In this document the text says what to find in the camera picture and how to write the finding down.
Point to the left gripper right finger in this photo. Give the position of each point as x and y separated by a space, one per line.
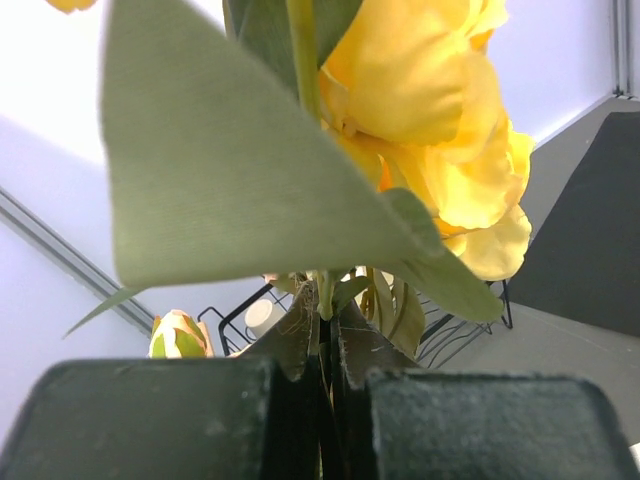
400 421

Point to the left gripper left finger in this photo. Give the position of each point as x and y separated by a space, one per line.
249 417

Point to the pink peony stem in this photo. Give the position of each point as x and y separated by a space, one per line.
178 335

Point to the black wrapping paper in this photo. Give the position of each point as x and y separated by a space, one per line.
583 264

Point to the yellow rose bunch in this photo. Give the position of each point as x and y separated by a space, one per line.
312 137

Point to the beige paper cup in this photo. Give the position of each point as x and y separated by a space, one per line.
262 315

